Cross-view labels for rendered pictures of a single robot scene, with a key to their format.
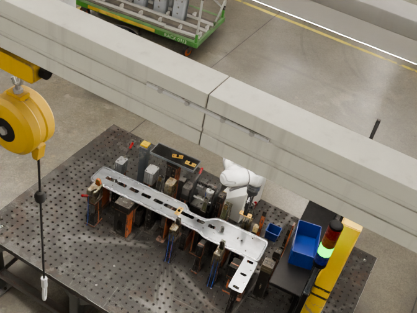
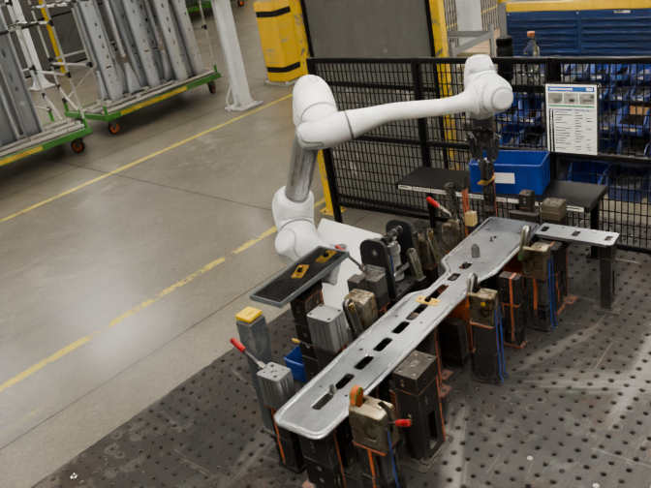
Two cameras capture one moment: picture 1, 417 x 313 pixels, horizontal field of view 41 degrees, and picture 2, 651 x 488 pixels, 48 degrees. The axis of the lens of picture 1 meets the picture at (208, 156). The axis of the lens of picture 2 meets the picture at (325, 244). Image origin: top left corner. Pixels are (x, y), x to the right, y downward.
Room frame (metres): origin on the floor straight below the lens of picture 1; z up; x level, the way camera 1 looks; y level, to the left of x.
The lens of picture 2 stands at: (2.21, 2.15, 2.29)
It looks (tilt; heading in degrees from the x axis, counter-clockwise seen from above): 26 degrees down; 295
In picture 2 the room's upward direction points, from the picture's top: 11 degrees counter-clockwise
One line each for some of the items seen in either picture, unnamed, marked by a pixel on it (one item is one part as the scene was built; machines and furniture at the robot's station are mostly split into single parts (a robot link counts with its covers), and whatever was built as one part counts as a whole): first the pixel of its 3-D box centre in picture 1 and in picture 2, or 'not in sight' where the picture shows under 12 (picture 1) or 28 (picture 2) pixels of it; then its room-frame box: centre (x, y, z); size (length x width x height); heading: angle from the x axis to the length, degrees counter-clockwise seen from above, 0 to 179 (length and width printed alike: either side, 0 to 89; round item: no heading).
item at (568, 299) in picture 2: (242, 282); (560, 266); (2.44, -0.40, 0.84); 0.11 x 0.06 x 0.29; 162
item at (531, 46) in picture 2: not in sight; (532, 55); (2.58, -0.96, 1.53); 0.06 x 0.06 x 0.20
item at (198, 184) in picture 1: (202, 205); (395, 289); (2.99, -0.03, 0.94); 0.18 x 0.13 x 0.49; 72
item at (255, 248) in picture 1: (175, 210); (426, 305); (2.82, 0.15, 1.00); 1.38 x 0.22 x 0.02; 72
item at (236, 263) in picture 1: (232, 276); (548, 277); (2.48, -0.33, 0.84); 0.11 x 0.10 x 0.28; 162
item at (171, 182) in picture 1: (167, 200); (367, 343); (3.02, 0.23, 0.89); 0.13 x 0.11 x 0.38; 162
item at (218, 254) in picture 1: (215, 266); (538, 288); (2.50, -0.20, 0.87); 0.12 x 0.09 x 0.35; 162
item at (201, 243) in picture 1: (198, 257); (513, 310); (2.58, -0.08, 0.84); 0.11 x 0.08 x 0.29; 162
